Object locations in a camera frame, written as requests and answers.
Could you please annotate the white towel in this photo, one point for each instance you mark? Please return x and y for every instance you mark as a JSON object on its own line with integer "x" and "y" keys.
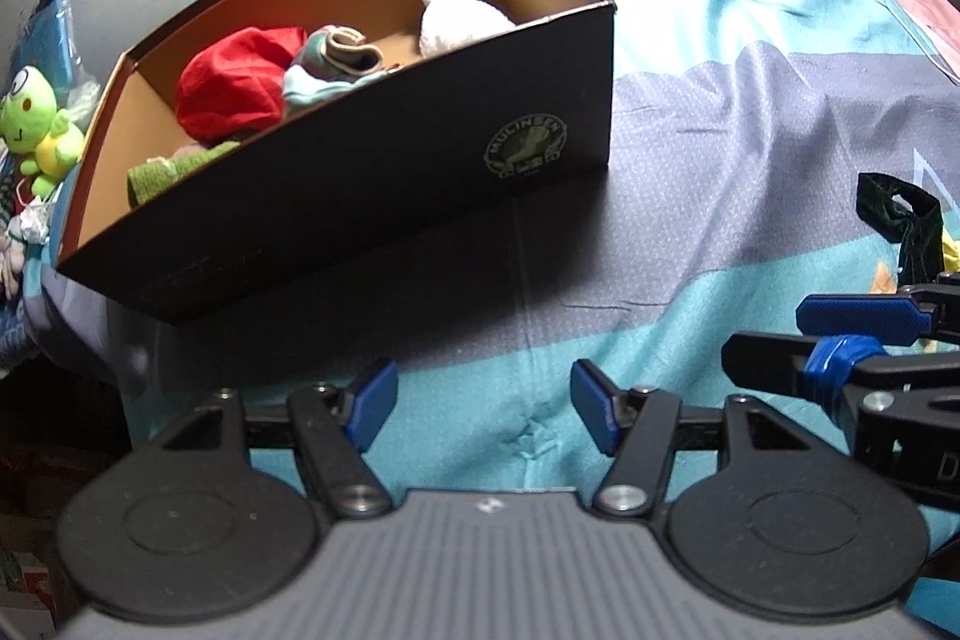
{"x": 450, "y": 21}

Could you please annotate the red white carton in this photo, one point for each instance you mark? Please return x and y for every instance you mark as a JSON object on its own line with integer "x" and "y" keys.
{"x": 22, "y": 580}

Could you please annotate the clear plastic bag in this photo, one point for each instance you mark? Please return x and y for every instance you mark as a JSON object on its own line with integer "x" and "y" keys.
{"x": 79, "y": 94}

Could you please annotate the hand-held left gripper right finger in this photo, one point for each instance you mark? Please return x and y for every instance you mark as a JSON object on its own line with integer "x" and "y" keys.
{"x": 596, "y": 407}

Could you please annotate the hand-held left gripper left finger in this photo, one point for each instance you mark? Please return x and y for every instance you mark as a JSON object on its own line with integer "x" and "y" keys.
{"x": 373, "y": 400}

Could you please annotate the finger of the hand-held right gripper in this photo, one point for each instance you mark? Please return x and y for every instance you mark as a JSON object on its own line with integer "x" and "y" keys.
{"x": 840, "y": 370}
{"x": 855, "y": 315}

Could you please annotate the white pink small toy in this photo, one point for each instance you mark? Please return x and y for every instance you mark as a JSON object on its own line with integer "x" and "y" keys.
{"x": 26, "y": 227}

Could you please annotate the green frog plush toy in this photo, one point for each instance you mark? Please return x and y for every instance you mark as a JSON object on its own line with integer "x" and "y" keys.
{"x": 30, "y": 115}

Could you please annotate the green cloth strip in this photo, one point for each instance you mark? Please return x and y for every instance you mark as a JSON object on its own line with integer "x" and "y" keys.
{"x": 161, "y": 171}

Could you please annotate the dark green velvet bag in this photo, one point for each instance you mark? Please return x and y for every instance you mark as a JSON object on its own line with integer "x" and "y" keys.
{"x": 919, "y": 235}

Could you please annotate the folded pink cloth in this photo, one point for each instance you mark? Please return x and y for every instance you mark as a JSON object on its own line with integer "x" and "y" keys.
{"x": 930, "y": 10}

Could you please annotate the teal grey soft cloth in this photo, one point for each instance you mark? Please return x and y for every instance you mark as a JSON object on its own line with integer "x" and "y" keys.
{"x": 330, "y": 55}

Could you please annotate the dark cardboard shoe box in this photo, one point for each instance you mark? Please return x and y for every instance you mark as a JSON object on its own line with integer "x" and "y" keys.
{"x": 375, "y": 197}

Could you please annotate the red cloth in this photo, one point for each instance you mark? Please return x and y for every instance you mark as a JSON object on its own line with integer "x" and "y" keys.
{"x": 232, "y": 85}

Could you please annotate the blue packet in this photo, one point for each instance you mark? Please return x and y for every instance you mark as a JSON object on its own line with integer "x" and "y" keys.
{"x": 52, "y": 33}

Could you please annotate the small yellow soft item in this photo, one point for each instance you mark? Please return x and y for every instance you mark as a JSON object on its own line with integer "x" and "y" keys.
{"x": 952, "y": 254}

